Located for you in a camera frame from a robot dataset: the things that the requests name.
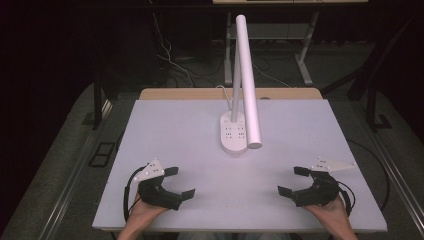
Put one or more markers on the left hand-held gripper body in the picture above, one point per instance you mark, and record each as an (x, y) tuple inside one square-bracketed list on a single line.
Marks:
[(156, 195)]

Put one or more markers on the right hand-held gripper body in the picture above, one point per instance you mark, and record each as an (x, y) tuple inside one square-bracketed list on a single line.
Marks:
[(321, 193)]

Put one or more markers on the person's right hand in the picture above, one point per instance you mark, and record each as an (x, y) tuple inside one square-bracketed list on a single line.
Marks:
[(331, 213)]

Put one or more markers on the person's left hand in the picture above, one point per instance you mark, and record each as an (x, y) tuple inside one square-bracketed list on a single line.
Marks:
[(143, 213)]

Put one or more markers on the wooden table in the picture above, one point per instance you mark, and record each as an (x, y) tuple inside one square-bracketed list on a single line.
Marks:
[(186, 94)]

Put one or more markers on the black metal stand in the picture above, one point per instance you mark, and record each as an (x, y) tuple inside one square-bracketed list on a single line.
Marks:
[(97, 100), (371, 100)]

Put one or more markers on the white desk lamp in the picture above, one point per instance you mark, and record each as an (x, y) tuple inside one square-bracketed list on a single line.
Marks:
[(248, 86)]

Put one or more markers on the white-legged desk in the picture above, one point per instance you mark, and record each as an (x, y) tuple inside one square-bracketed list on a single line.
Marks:
[(301, 58)]

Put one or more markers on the black floor frame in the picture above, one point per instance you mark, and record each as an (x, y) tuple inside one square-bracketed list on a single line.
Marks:
[(101, 155)]

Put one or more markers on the metal floor rail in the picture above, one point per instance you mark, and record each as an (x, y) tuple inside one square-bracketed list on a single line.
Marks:
[(400, 180), (71, 180)]

